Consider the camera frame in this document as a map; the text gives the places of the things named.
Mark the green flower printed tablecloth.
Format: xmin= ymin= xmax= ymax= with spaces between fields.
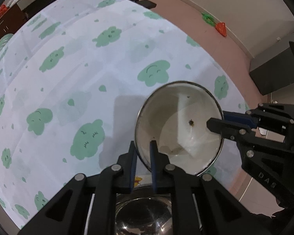
xmin=0 ymin=0 xmax=250 ymax=228

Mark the green round stool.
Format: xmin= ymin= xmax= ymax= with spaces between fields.
xmin=0 ymin=33 xmax=14 ymax=65

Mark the large steel bowl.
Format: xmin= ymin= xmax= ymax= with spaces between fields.
xmin=115 ymin=192 xmax=174 ymax=235

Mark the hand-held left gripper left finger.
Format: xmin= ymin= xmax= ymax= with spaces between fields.
xmin=17 ymin=141 xmax=138 ymax=235

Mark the black box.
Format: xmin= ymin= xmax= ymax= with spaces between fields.
xmin=249 ymin=46 xmax=294 ymax=96

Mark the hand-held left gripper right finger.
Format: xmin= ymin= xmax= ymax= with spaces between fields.
xmin=149 ymin=140 xmax=267 ymax=235

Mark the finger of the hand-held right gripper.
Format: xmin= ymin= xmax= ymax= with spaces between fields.
xmin=206 ymin=117 xmax=294 ymax=152
xmin=222 ymin=103 xmax=294 ymax=129

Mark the brown wooden cabinet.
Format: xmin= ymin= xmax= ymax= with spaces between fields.
xmin=0 ymin=4 xmax=24 ymax=47

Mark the orange and green carrot toy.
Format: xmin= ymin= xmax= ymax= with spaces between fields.
xmin=201 ymin=12 xmax=228 ymax=38

